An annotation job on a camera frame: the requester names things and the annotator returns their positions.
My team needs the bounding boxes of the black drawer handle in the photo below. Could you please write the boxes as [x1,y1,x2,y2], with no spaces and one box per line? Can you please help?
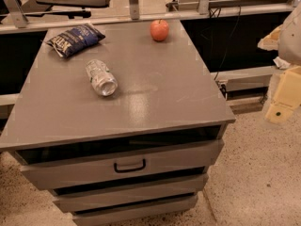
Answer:
[114,159,146,173]

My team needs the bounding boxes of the metal frame railing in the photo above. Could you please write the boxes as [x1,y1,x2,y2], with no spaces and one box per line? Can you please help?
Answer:
[0,0,300,34]

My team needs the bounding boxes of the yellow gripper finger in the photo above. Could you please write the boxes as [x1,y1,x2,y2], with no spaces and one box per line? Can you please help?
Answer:
[258,26,281,51]
[265,67,301,123]

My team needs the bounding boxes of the red apple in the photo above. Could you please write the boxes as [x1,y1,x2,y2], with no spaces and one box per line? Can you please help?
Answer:
[150,19,169,41]

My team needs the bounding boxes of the blue chip bag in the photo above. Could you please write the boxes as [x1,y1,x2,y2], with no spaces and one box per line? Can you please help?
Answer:
[46,24,105,58]

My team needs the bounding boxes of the top grey drawer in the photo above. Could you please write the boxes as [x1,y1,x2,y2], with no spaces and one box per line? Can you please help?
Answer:
[21,139,224,190]

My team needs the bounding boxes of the grey drawer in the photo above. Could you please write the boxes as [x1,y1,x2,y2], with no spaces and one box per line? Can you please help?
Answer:
[21,139,224,190]
[72,194,198,226]
[54,173,208,212]

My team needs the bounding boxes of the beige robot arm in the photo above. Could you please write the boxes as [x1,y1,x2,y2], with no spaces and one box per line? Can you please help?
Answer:
[258,4,301,123]

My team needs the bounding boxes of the bottom grey drawer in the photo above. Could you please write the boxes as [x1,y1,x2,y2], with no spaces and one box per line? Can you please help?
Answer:
[72,194,198,226]

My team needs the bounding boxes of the black office chair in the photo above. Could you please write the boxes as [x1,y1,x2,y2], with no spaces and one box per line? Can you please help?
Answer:
[17,0,111,19]

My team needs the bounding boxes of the middle grey drawer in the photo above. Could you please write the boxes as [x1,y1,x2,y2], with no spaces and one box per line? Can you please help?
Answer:
[54,173,208,212]

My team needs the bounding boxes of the silver green 7up can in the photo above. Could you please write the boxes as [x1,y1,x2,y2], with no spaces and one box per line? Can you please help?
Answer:
[86,59,118,97]

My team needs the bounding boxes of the white crumpled cloth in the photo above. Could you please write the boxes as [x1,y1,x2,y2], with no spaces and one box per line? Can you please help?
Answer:
[273,56,291,70]

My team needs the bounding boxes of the grey drawer cabinet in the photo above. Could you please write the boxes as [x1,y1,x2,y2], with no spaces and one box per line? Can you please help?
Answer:
[0,21,234,217]

